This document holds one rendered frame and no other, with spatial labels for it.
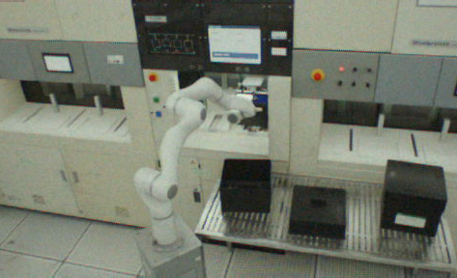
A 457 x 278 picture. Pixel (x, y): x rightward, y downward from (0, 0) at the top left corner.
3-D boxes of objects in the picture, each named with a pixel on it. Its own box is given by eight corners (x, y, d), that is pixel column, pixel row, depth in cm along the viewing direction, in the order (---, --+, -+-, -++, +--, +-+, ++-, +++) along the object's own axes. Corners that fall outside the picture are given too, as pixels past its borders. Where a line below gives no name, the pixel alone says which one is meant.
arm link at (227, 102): (235, 82, 220) (257, 104, 246) (207, 87, 227) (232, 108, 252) (235, 97, 217) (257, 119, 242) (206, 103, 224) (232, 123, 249)
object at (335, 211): (287, 234, 223) (288, 215, 216) (292, 197, 247) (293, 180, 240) (345, 239, 217) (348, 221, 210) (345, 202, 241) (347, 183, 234)
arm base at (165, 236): (157, 257, 214) (151, 231, 204) (142, 235, 228) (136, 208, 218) (190, 241, 222) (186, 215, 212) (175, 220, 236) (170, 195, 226)
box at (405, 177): (378, 228, 222) (385, 191, 209) (380, 194, 245) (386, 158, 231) (437, 238, 213) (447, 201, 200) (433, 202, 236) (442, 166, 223)
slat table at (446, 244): (205, 319, 268) (193, 232, 228) (228, 249, 317) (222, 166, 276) (426, 359, 237) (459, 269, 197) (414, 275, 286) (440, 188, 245)
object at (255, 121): (234, 129, 288) (229, 87, 270) (242, 113, 303) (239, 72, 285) (270, 132, 280) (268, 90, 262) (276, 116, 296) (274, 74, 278)
